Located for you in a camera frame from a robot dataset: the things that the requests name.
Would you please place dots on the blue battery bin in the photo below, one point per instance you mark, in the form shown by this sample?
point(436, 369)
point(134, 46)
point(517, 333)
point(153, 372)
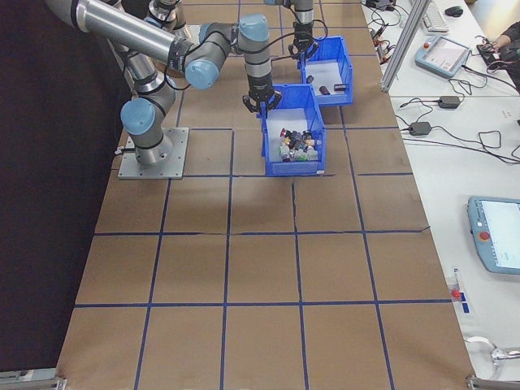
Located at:
point(346, 69)

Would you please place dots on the blue switch parts bin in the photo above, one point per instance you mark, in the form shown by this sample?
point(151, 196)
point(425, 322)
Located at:
point(292, 168)

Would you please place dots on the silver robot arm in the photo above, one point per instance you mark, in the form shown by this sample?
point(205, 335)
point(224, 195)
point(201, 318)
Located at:
point(122, 28)
point(302, 14)

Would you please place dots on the dark sleeved person forearm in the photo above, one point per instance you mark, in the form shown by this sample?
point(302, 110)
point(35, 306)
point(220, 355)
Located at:
point(512, 36)

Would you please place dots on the small silver battery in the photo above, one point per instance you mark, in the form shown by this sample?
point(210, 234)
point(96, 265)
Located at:
point(310, 78)

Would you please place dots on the black block battery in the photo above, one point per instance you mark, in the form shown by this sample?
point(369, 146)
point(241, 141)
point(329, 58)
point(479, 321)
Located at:
point(340, 87)

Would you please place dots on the bare person hand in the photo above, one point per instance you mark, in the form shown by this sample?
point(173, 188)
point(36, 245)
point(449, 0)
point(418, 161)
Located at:
point(503, 40)

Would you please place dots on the white keyboard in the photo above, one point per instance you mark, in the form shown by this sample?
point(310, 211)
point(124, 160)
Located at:
point(435, 18)

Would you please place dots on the grey teach pendant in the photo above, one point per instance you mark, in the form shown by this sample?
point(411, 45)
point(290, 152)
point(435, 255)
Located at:
point(443, 57)
point(495, 235)

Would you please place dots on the black power adapter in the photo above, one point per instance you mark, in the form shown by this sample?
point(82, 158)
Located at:
point(449, 102)
point(420, 128)

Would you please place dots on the black computer mouse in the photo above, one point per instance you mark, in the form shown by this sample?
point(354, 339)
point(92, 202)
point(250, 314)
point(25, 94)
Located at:
point(453, 11)

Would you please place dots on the white desk top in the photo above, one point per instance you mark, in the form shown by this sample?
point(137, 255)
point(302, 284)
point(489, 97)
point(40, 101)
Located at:
point(438, 183)

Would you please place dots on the small red cap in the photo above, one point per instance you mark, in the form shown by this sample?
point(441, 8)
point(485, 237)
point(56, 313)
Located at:
point(457, 292)

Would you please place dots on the blue tape piece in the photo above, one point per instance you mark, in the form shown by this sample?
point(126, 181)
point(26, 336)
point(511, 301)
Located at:
point(466, 307)

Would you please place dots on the silver metal clamp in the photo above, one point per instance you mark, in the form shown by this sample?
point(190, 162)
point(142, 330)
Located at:
point(505, 355)

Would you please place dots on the yellow push button switch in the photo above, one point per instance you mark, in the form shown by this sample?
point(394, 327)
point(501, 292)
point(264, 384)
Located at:
point(287, 141)

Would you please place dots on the black switch block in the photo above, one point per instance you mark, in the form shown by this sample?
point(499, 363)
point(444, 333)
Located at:
point(305, 136)

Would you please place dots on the white switch red lens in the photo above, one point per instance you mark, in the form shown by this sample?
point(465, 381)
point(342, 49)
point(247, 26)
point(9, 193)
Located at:
point(282, 152)

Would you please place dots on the multicoloured small switch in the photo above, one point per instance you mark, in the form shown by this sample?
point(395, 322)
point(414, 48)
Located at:
point(308, 144)

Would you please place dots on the plain white switch block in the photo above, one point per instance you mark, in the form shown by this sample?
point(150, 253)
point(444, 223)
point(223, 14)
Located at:
point(312, 154)

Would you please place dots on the slanted aluminium profile post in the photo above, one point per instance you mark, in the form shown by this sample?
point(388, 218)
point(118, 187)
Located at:
point(400, 53)

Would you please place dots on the white square base plate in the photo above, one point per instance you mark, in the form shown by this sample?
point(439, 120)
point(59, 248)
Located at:
point(174, 162)
point(196, 28)

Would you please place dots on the black frame cover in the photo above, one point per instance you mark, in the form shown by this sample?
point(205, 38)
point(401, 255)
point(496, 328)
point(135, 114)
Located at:
point(40, 203)

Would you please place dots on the grey metal frame bar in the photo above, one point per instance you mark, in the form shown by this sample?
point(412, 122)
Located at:
point(32, 382)

